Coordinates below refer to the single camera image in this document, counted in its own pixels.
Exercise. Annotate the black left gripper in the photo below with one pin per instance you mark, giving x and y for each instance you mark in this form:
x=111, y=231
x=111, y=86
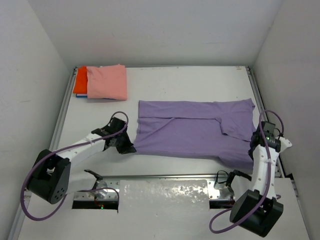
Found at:
x=120, y=143

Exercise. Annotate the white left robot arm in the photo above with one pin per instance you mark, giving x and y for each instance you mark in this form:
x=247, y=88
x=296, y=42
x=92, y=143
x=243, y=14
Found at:
x=52, y=179

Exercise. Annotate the aluminium left table rail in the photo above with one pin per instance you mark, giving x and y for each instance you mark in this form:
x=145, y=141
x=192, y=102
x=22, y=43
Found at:
x=54, y=144

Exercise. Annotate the aluminium right table rail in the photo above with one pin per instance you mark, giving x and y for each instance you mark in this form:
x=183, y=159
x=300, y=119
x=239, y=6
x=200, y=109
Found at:
x=279, y=172

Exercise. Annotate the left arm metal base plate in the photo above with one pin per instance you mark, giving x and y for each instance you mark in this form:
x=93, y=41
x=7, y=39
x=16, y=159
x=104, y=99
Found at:
x=102, y=191

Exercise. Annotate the folded orange t-shirt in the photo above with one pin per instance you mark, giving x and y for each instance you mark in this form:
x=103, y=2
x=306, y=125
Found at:
x=81, y=81

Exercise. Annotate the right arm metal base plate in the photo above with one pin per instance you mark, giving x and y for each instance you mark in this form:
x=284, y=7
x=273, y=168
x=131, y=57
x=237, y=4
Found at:
x=219, y=191

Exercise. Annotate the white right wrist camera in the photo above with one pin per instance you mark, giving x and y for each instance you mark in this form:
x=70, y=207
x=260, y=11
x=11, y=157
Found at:
x=284, y=144

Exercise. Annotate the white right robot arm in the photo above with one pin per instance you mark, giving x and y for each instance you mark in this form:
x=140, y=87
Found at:
x=257, y=209

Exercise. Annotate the aluminium front table rail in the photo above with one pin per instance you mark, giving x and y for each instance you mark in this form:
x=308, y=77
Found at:
x=221, y=176

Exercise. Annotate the white foam front cover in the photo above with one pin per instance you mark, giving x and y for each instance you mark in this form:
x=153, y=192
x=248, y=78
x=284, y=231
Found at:
x=148, y=210

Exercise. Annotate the purple t-shirt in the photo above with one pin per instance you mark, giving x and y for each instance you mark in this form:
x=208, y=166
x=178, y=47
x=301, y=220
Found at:
x=201, y=130

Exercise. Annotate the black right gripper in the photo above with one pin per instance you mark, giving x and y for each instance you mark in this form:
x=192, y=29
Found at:
x=250, y=153

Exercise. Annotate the aluminium table rail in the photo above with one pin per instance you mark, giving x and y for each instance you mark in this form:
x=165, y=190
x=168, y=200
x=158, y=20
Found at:
x=54, y=144
x=221, y=176
x=279, y=172

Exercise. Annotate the folded pink t-shirt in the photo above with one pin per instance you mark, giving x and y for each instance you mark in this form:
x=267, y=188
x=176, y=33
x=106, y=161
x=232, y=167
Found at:
x=107, y=82

